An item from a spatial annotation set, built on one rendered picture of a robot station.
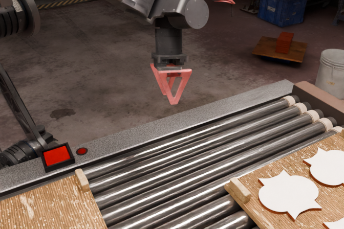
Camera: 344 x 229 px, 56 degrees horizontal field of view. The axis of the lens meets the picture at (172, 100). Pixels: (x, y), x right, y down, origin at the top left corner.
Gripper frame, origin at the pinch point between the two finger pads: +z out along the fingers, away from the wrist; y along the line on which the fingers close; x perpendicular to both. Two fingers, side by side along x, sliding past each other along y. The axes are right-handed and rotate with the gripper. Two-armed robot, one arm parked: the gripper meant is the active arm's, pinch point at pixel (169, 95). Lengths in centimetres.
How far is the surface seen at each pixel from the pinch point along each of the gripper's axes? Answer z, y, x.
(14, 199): 22.4, 2.2, 35.3
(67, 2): -53, 491, 77
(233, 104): 11.1, 31.4, -27.1
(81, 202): 22.9, -1.3, 20.5
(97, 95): 45, 219, 27
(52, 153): 17.7, 16.7, 28.9
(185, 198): 23.8, -2.6, -2.7
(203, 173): 21.3, 3.9, -9.1
